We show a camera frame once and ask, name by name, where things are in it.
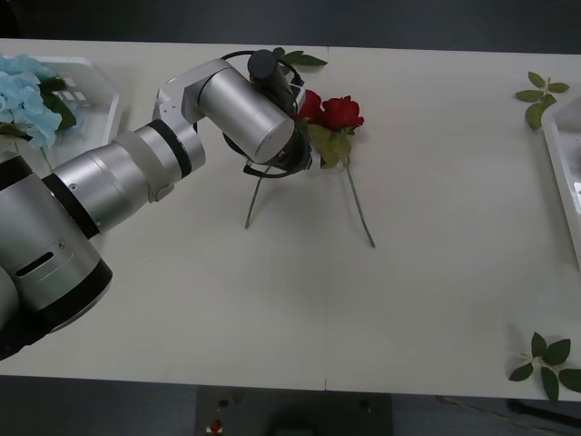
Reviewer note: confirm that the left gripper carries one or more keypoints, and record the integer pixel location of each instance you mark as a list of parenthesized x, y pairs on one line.
[(286, 93)]

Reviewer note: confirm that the red rose with stem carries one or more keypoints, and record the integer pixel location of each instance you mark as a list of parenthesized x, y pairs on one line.
[(312, 103), (342, 111)]

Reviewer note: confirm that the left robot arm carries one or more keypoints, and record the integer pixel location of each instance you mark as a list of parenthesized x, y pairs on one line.
[(113, 181)]

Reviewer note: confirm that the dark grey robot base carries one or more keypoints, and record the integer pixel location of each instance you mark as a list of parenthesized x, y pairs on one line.
[(340, 413)]

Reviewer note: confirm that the loose green leaf twig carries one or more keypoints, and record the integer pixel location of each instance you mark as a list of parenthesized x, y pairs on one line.
[(535, 113), (313, 60), (556, 352)]

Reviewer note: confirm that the shallow white plastic box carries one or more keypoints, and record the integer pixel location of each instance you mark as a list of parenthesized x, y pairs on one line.
[(565, 150), (97, 86)]

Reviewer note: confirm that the black floor bar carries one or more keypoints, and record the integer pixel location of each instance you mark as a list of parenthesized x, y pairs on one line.
[(549, 410)]

